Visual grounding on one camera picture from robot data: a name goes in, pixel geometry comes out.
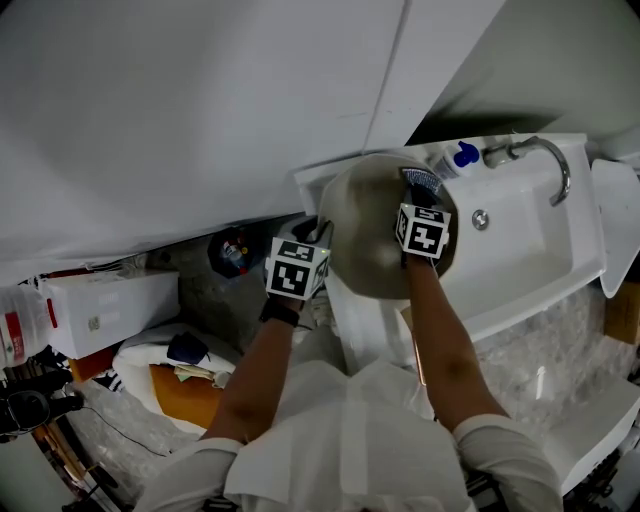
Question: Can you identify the gray harness strap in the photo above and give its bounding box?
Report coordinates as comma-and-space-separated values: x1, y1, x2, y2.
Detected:
464, 469, 506, 512

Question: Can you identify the white bag with red label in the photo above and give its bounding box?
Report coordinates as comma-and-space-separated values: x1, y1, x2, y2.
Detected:
0, 282, 51, 370

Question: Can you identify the dark trash bin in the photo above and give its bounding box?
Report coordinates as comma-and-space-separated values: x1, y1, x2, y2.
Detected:
207, 227, 261, 280

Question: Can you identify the beige pan with wooden handle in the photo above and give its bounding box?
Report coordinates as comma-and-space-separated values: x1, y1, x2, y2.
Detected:
318, 153, 459, 387

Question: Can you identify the brown cardboard box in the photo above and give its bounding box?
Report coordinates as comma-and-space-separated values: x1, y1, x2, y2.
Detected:
603, 282, 640, 345

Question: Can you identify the beige green folded cloth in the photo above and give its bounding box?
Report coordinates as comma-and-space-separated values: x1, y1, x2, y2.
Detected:
173, 363, 231, 389

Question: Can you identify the white sink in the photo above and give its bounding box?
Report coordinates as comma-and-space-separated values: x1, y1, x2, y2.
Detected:
293, 132, 606, 374

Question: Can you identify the white cushion bag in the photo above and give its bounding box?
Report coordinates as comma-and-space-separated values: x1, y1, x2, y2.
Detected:
112, 323, 241, 435

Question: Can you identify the soap bottle with blue pump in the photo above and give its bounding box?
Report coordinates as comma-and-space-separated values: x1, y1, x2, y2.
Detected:
432, 140, 481, 180

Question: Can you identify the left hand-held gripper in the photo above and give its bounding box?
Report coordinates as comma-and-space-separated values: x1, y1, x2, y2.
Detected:
263, 217, 335, 302

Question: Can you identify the black white striped cloth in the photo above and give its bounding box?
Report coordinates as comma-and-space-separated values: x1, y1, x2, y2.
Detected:
94, 367, 125, 394

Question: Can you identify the white cabinet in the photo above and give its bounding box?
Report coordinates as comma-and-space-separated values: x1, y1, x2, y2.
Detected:
542, 374, 640, 496

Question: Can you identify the silver scrubbing pad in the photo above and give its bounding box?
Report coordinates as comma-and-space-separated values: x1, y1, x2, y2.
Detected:
401, 168, 444, 197

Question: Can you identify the dark blue pouch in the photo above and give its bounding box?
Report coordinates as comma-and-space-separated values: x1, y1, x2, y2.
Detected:
166, 330, 210, 365

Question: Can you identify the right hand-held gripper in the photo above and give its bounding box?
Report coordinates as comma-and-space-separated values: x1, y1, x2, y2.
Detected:
394, 182, 452, 260

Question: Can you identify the person's white clothing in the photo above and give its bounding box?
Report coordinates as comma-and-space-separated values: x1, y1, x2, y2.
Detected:
134, 344, 566, 512

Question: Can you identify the white curved plastic panel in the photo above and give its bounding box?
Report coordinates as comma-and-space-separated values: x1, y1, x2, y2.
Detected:
590, 158, 640, 300

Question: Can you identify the person's right forearm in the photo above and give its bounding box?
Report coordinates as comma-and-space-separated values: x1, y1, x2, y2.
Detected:
402, 254, 511, 434

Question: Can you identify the person's left forearm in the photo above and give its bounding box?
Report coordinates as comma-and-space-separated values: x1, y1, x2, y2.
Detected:
202, 299, 321, 444

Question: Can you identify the black wristband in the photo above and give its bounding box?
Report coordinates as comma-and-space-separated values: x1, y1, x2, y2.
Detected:
258, 298, 301, 329

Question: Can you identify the chrome faucet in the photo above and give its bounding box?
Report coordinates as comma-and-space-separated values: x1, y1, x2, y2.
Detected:
482, 135, 572, 208

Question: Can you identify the white carton box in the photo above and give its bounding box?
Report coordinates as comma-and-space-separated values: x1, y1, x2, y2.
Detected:
39, 269, 181, 360

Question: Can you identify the orange wooden furniture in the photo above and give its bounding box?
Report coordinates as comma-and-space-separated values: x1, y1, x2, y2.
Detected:
67, 344, 121, 384

